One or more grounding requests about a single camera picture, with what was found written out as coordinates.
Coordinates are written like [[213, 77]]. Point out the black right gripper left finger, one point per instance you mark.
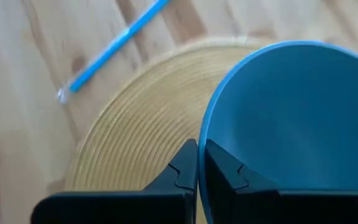
[[166, 205]]

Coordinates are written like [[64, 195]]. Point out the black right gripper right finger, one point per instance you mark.
[[259, 205]]

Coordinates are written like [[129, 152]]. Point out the blue bowl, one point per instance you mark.
[[291, 118]]

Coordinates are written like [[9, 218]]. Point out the round woven straw placemat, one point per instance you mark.
[[154, 118]]

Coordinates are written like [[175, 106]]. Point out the blue wrapped drinking straw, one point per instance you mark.
[[117, 42]]

